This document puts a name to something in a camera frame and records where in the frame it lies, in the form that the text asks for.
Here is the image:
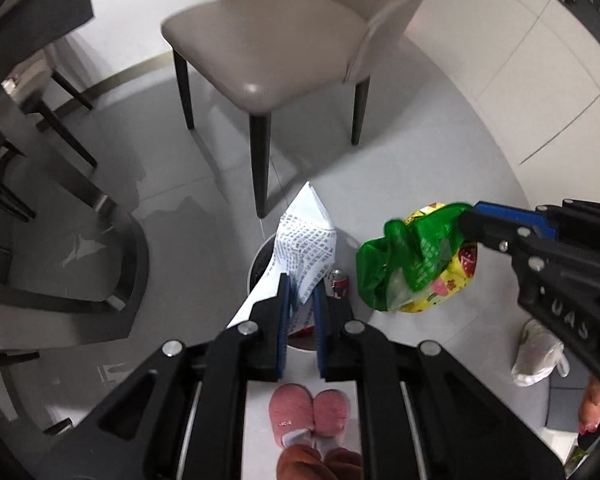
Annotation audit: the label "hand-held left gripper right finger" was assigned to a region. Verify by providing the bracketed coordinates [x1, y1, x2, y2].
[313, 284, 566, 480]

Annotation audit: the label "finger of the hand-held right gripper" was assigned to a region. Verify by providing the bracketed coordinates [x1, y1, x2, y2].
[459, 212, 600, 301]
[472, 200, 600, 266]

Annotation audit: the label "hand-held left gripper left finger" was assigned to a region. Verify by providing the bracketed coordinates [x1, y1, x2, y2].
[72, 274, 293, 480]

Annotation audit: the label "red soda can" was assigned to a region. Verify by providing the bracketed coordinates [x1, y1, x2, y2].
[330, 269, 350, 300]

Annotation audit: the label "grey trash bin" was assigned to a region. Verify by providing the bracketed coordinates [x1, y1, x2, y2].
[247, 232, 356, 352]

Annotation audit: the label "green yellow snack bag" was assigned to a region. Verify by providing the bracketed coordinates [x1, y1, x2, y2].
[356, 202, 479, 313]

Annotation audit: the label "white printed paper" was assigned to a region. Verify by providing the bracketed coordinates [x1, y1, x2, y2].
[227, 181, 338, 331]

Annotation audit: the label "person's right hand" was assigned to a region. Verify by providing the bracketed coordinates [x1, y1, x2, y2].
[578, 377, 600, 436]

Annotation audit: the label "white plastic bag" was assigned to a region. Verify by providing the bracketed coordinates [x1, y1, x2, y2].
[511, 319, 571, 387]

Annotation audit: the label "pink slipper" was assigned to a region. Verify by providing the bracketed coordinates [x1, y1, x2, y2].
[312, 389, 352, 448]
[269, 384, 315, 448]

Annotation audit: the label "person's orange pants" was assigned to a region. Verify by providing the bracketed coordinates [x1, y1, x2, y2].
[276, 442, 363, 480]

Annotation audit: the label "beige leather chair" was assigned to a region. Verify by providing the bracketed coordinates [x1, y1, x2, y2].
[10, 40, 98, 168]
[161, 0, 443, 218]

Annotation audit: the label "dark dining table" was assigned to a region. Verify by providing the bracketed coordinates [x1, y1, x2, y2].
[0, 0, 151, 356]

